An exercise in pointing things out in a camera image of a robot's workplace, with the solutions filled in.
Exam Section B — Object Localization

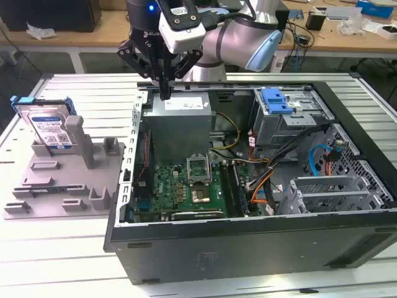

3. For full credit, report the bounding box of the large black box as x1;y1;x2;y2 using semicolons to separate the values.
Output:
0;0;102;33

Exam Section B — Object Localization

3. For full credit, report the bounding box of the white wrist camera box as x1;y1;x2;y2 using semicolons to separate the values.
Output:
158;0;208;54

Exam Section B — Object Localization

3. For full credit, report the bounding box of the small black box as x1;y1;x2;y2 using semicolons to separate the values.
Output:
305;9;327;31

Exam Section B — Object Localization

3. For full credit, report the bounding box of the black PC case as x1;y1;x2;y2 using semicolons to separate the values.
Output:
103;81;397;286

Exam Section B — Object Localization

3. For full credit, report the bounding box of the grey parts rack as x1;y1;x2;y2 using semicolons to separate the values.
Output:
2;115;127;221

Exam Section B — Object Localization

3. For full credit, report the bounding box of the clear plastic bag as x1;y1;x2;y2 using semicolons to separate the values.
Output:
337;14;370;35

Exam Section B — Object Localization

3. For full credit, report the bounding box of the green motherboard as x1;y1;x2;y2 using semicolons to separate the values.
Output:
133;161;249;223

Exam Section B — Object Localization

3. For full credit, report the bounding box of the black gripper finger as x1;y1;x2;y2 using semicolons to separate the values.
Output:
166;48;203;101
117;39;167;101

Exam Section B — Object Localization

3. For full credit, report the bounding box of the hard disk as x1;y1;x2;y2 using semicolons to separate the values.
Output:
10;96;78;155

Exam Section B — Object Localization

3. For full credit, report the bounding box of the blue plastic drive latch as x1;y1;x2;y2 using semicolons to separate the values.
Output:
261;89;294;115

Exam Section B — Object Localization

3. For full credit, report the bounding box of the dark RAM stick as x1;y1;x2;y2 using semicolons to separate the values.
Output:
14;184;86;194

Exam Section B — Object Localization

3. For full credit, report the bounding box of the black graphics card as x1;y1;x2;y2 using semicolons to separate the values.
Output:
171;210;224;222

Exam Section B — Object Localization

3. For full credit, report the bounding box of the grey power supply unit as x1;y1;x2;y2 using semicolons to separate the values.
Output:
141;92;215;156

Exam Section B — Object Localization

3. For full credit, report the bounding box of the white open box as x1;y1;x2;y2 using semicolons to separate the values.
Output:
376;24;397;40

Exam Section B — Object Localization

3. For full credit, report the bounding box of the CPU socket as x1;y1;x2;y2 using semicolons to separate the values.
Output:
187;183;212;205

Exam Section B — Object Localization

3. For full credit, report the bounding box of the metal socket cover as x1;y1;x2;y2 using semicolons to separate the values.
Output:
185;154;212;184

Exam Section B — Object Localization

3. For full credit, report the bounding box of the blue flat data wire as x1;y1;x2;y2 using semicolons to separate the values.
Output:
308;145;330;178

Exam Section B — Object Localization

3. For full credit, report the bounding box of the black RAM slot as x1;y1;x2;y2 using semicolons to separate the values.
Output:
220;161;240;218

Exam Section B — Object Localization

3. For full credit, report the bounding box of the grey metal drive cage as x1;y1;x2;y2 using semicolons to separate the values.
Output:
251;88;336;148

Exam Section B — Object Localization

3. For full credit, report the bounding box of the red orange yellow power wire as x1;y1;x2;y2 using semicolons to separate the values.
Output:
322;140;346;178

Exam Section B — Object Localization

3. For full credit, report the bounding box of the blue cardboard box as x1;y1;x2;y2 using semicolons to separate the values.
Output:
355;0;395;19

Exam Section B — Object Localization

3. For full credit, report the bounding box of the wooden desk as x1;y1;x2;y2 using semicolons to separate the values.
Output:
0;0;397;75

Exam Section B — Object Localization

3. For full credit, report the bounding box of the crumpled white plastic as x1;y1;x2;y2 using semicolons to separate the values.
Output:
26;21;58;40

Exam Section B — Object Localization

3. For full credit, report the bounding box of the yellow black wire bundle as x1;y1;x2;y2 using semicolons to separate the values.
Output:
209;111;242;153

